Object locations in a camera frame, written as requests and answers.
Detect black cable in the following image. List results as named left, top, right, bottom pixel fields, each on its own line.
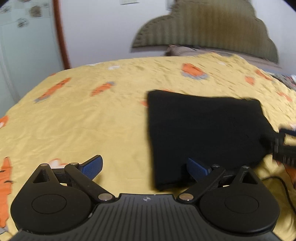
left=261, top=176, right=296, bottom=215

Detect yellow carrot print bedsheet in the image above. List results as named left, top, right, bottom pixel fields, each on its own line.
left=1, top=53, right=295, bottom=240

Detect black pants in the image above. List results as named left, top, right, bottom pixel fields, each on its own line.
left=147, top=90, right=281, bottom=191

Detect beige patterned pillow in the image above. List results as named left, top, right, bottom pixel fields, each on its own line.
left=166, top=45, right=280, bottom=68

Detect black white patterned cloth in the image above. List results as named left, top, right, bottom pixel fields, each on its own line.
left=272, top=74, right=296, bottom=91

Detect frosted glass wardrobe door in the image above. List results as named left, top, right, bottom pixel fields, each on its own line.
left=1, top=1, right=64, bottom=115

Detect olive green padded headboard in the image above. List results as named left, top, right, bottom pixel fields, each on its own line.
left=132, top=1, right=279, bottom=63

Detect brown wooden door frame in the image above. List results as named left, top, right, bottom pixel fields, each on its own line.
left=52, top=0, right=71, bottom=69

